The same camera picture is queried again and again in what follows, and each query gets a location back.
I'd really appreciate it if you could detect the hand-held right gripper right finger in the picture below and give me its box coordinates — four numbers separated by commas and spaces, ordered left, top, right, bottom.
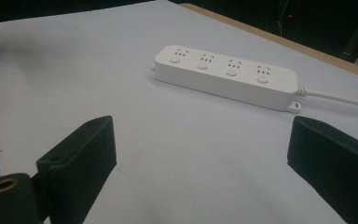
286, 115, 358, 224

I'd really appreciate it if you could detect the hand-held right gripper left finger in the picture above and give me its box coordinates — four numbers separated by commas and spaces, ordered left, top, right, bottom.
35, 115, 117, 224

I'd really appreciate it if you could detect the white power strip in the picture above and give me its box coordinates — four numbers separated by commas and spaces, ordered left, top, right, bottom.
152, 44, 302, 114

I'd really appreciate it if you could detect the white power strip cable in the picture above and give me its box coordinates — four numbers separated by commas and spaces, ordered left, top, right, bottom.
296, 87, 358, 110

